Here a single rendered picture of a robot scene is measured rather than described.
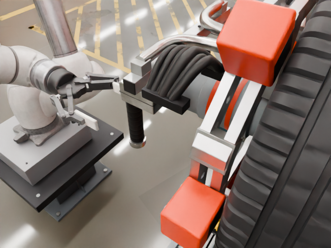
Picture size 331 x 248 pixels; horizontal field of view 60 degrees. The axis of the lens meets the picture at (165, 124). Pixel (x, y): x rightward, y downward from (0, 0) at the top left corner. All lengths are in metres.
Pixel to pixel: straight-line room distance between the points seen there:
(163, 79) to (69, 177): 0.86
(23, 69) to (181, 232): 0.60
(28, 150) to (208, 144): 0.98
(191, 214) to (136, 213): 1.02
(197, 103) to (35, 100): 0.72
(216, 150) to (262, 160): 0.09
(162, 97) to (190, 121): 1.37
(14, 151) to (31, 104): 0.23
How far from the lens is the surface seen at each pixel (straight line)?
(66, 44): 1.24
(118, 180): 1.60
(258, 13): 0.39
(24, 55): 0.88
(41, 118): 1.27
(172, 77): 0.50
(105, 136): 1.40
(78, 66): 1.23
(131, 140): 0.72
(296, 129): 0.37
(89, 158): 1.33
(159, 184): 1.56
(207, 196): 0.49
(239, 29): 0.38
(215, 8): 0.78
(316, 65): 0.39
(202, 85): 0.68
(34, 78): 0.86
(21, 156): 1.30
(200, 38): 0.63
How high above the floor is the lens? 1.30
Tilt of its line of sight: 45 degrees down
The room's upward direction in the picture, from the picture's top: straight up
